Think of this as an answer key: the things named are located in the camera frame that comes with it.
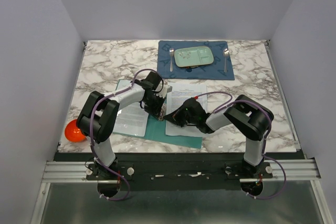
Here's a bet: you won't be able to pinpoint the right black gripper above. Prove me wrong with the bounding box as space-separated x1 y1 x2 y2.
165 106 198 129

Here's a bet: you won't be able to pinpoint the white printed paper sheets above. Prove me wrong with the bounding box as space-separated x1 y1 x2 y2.
165 82 207 137

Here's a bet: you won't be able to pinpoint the teal file folder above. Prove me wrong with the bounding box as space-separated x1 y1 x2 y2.
112 79 203 149

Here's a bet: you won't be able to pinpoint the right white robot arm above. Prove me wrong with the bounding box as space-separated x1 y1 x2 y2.
164 95 274 178

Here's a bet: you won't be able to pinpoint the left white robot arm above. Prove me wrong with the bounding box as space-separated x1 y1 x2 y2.
76 69 172 179

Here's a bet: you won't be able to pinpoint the printed sheet in folder pocket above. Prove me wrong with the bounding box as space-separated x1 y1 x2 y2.
111 80 148 137

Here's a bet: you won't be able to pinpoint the blue cloth placemat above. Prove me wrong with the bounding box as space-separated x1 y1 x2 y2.
157 40 235 80

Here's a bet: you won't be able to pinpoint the silver fork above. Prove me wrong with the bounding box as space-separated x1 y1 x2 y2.
169 48 174 72

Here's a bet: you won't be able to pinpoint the light green divided plate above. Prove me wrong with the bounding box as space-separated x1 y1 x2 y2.
174 46 214 68

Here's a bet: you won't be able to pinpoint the silver spoon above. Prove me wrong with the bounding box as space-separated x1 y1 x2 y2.
223 48 229 73

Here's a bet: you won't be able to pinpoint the orange ball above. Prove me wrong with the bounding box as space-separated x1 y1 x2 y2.
64 119 86 143

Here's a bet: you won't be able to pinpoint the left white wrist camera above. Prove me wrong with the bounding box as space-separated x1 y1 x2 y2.
156 84 172 99

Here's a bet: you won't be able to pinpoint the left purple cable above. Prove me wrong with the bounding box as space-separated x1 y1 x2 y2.
88 69 165 201

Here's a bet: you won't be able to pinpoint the purple cable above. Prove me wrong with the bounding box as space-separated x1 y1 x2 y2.
194 91 287 200
88 69 165 201

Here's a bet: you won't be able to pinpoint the black mounting base plate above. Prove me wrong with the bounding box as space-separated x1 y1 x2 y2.
86 153 273 196

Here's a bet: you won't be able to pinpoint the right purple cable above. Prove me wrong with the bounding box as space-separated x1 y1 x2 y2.
194 91 287 200

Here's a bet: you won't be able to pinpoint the aluminium frame rail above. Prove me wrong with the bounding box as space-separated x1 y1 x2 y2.
30 159 333 223

